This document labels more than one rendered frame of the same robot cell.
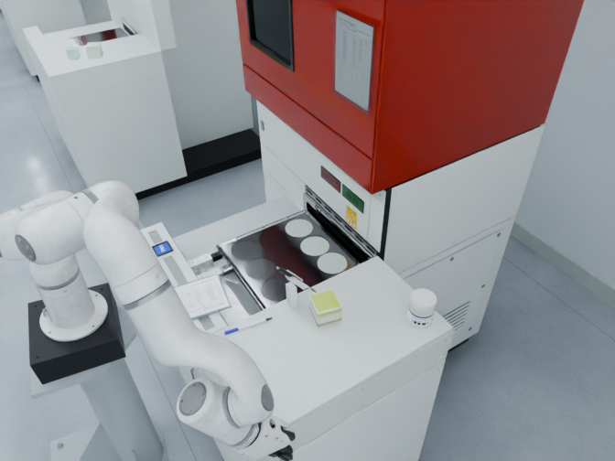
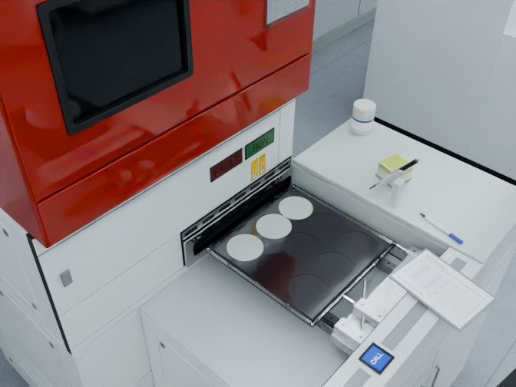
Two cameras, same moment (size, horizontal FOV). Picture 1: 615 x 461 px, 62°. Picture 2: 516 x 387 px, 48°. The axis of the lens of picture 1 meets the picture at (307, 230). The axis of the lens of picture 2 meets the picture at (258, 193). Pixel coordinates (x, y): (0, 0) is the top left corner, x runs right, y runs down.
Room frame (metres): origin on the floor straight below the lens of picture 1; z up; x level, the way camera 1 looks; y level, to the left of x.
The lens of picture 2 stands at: (1.70, 1.07, 2.04)
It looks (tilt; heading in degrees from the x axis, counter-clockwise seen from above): 41 degrees down; 253
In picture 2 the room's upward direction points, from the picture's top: 1 degrees clockwise
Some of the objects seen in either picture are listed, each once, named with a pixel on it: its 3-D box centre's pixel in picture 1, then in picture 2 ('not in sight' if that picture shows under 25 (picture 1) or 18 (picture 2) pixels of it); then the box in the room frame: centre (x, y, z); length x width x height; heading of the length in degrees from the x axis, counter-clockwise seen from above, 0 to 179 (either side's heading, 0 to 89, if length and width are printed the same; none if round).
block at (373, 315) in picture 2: (210, 277); (370, 313); (1.17, 0.33, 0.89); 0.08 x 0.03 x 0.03; 121
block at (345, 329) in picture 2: (199, 262); (351, 333); (1.24, 0.37, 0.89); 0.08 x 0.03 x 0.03; 121
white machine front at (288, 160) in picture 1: (313, 178); (190, 210); (1.54, -0.03, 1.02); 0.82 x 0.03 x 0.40; 31
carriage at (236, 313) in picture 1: (221, 297); (385, 302); (1.10, 0.29, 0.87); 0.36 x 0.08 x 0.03; 31
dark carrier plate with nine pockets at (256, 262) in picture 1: (288, 256); (301, 246); (1.25, 0.07, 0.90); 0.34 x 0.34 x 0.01; 31
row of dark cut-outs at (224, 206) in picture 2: (338, 219); (239, 196); (1.38, -0.11, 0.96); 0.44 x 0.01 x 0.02; 31
